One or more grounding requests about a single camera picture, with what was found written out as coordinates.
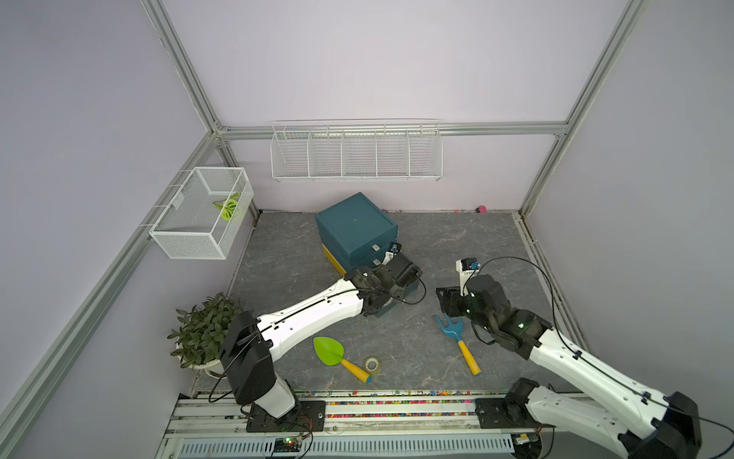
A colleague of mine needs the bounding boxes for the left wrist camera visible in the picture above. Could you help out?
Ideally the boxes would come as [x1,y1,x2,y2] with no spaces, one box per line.
[383,241,403,264]

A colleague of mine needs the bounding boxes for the teal three-drawer cabinet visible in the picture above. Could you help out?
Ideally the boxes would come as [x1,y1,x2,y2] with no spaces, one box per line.
[314,191,422,319]

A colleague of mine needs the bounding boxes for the green toy in basket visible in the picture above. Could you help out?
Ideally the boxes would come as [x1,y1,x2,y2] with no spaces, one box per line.
[213,192,240,221]

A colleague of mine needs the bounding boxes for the green toy shovel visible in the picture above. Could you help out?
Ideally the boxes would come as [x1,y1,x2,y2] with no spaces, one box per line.
[313,337,372,384]

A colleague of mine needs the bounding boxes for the blue toy rake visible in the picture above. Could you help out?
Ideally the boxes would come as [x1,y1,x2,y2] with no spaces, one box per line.
[434,314,482,376]

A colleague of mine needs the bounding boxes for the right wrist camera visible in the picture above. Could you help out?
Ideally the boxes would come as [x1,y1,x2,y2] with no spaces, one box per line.
[456,257,481,296]

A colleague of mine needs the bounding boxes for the white mesh wall basket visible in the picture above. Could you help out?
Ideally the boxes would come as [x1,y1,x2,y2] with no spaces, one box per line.
[149,166,254,260]

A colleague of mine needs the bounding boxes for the white wire wall shelf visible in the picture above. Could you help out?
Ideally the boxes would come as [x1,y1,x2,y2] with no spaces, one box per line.
[270,119,443,182]

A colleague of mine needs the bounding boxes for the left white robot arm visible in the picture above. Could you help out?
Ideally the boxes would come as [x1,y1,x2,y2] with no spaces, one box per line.
[219,254,424,432]

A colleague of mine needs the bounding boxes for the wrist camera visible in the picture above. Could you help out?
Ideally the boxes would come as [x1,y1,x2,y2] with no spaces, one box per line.
[383,241,403,264]
[456,257,481,296]

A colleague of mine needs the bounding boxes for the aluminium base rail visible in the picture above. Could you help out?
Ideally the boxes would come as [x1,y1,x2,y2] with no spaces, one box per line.
[162,389,643,446]

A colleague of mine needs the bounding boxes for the yellow-green tape roll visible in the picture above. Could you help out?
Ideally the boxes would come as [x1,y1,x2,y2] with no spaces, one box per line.
[364,356,382,375]

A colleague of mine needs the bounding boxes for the green potted plant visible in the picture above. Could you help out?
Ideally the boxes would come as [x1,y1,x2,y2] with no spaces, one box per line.
[167,292,243,369]

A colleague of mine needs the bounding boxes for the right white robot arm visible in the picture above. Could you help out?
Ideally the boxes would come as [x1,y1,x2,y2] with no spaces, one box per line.
[436,275,703,458]

